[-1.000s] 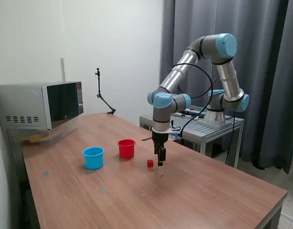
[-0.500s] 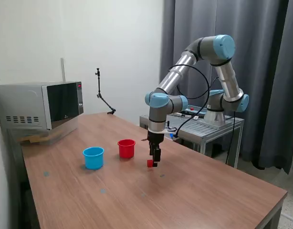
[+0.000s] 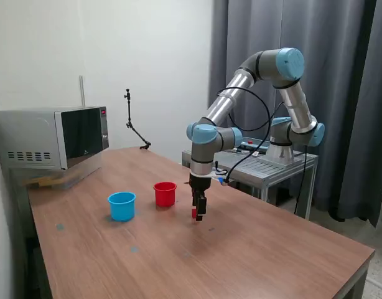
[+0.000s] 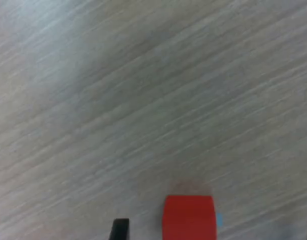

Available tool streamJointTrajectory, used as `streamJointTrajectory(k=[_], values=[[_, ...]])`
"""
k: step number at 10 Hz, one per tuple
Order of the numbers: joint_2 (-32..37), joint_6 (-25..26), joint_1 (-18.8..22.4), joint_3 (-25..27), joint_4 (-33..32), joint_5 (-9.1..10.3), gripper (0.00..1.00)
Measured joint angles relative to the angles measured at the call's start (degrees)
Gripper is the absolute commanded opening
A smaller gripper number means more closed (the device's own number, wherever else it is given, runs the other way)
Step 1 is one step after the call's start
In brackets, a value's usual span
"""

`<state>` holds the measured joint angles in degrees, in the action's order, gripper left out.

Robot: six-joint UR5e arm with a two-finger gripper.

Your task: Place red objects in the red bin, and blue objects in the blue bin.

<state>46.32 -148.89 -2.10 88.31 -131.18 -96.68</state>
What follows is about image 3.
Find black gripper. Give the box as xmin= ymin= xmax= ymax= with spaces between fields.
xmin=189 ymin=174 xmax=212 ymax=222

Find red plastic cup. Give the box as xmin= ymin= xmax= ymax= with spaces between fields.
xmin=152 ymin=182 xmax=177 ymax=208

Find blue plastic cup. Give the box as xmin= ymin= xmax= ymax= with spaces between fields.
xmin=108 ymin=191 xmax=137 ymax=222

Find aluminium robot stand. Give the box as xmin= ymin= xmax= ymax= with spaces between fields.
xmin=181 ymin=146 xmax=319 ymax=221

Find robot teach pendant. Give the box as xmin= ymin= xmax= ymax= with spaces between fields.
xmin=240 ymin=138 xmax=269 ymax=151

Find black shoe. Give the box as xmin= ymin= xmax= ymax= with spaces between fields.
xmin=329 ymin=208 xmax=347 ymax=222

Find wooden plank pieces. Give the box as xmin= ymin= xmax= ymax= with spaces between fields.
xmin=25 ymin=176 xmax=67 ymax=189

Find silver microwave oven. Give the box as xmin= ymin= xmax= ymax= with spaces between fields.
xmin=0 ymin=105 xmax=110 ymax=171

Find grey curtain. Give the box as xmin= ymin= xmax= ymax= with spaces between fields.
xmin=208 ymin=0 xmax=382 ymax=228

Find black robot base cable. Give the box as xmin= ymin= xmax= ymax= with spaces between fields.
xmin=292 ymin=145 xmax=307 ymax=216

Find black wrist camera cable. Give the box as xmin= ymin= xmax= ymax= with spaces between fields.
xmin=216 ymin=87 xmax=287 ymax=184

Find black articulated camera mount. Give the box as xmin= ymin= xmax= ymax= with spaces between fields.
xmin=123 ymin=88 xmax=152 ymax=150

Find white floor cable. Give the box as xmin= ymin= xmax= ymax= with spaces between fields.
xmin=365 ymin=275 xmax=382 ymax=290

